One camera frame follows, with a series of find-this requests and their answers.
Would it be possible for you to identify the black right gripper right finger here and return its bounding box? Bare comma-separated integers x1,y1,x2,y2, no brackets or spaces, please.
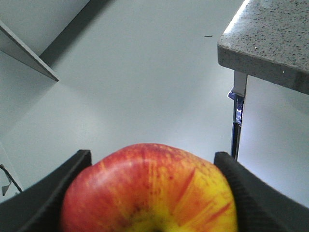
214,152,309,232

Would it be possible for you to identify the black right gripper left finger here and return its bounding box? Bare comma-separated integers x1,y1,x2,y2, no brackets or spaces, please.
0,150,92,232

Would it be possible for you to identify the red yellow apple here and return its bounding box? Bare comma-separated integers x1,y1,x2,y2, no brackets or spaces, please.
59,144,239,232

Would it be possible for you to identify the grey speckled kitchen counter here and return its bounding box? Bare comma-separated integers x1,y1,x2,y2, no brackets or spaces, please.
217,0,309,160

